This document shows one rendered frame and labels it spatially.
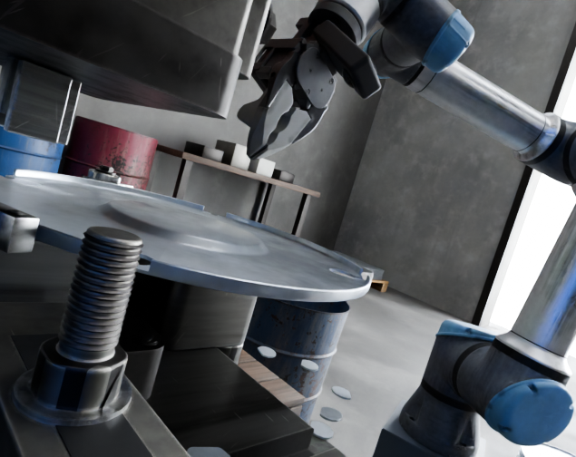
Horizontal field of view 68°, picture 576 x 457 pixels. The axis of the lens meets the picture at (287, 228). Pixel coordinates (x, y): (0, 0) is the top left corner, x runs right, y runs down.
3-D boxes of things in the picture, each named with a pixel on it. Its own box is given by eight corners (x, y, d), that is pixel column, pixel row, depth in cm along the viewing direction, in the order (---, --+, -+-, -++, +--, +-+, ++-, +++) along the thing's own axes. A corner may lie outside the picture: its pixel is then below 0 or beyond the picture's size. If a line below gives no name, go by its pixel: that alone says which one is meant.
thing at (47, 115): (48, 137, 27) (62, 80, 27) (72, 148, 24) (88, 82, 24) (-11, 121, 25) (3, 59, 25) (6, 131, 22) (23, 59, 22)
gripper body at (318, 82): (273, 114, 58) (319, 50, 61) (320, 121, 52) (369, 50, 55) (241, 71, 53) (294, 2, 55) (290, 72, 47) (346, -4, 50)
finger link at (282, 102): (225, 150, 52) (267, 94, 54) (257, 159, 48) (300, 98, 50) (209, 133, 50) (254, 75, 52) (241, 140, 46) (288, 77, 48)
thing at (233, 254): (85, 179, 47) (87, 171, 47) (337, 251, 49) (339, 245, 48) (-217, 175, 18) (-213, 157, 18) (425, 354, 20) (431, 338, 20)
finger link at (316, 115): (289, 150, 53) (327, 97, 55) (298, 151, 52) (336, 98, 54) (270, 123, 50) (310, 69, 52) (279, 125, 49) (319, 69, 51)
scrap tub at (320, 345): (263, 375, 190) (294, 273, 185) (334, 432, 161) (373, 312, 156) (181, 388, 160) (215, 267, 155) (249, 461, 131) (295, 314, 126)
